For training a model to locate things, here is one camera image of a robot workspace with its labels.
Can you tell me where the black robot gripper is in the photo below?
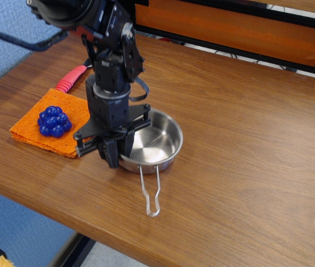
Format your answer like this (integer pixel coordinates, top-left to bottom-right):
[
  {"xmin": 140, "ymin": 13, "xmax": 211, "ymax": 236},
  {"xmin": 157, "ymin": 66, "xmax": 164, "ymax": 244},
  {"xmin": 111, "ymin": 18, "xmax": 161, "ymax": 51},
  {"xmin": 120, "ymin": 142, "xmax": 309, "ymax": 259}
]
[{"xmin": 74, "ymin": 75, "xmax": 151, "ymax": 169}]

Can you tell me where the silver metal pan with handle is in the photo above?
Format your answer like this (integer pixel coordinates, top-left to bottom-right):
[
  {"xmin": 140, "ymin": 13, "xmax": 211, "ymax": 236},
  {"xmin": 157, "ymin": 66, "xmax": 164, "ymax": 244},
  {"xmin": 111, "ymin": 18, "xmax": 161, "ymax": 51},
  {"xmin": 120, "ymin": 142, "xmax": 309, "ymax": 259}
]
[{"xmin": 119, "ymin": 109, "xmax": 183, "ymax": 217}]

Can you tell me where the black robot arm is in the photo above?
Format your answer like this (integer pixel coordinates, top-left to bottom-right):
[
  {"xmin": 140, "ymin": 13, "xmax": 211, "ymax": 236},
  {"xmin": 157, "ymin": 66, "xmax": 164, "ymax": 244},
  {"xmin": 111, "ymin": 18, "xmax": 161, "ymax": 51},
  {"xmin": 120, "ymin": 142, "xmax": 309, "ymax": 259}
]
[{"xmin": 27, "ymin": 1, "xmax": 151, "ymax": 169}]

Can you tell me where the orange folded cloth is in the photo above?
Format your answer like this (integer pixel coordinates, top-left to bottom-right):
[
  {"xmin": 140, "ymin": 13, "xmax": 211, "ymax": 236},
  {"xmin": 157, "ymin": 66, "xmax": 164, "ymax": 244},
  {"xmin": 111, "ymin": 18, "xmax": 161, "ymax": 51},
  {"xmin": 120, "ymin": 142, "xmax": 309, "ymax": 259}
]
[{"xmin": 9, "ymin": 89, "xmax": 89, "ymax": 158}]

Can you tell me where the blue toy berry cluster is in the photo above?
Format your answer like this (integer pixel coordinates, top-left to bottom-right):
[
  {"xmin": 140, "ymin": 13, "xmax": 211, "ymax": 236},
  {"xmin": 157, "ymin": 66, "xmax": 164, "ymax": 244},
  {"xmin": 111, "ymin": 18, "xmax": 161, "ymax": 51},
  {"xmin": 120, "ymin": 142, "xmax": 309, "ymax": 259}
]
[{"xmin": 37, "ymin": 106, "xmax": 72, "ymax": 138}]

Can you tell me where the black table leg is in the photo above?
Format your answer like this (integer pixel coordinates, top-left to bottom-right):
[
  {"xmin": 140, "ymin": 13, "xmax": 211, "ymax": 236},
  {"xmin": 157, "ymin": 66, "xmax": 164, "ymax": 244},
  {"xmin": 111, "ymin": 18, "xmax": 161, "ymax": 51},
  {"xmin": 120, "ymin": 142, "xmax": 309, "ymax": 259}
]
[{"xmin": 48, "ymin": 232, "xmax": 96, "ymax": 267}]

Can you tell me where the red handled black fork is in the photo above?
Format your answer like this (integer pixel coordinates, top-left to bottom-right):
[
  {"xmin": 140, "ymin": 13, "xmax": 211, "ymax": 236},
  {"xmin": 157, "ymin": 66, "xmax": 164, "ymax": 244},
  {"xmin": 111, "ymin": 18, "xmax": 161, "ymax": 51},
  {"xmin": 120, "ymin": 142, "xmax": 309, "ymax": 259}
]
[{"xmin": 54, "ymin": 65, "xmax": 88, "ymax": 93}]

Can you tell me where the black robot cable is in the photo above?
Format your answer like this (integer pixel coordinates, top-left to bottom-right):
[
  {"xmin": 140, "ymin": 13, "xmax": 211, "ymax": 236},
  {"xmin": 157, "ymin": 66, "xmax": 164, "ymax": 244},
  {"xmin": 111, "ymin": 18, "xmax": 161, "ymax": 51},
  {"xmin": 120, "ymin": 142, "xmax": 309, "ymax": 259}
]
[{"xmin": 0, "ymin": 9, "xmax": 69, "ymax": 52}]

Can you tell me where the black metal frame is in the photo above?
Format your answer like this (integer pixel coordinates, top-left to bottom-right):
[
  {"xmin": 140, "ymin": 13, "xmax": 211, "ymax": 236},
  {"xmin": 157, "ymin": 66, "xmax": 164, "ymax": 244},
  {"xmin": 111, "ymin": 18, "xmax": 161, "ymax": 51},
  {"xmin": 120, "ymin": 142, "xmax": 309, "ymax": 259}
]
[{"xmin": 123, "ymin": 0, "xmax": 315, "ymax": 82}]

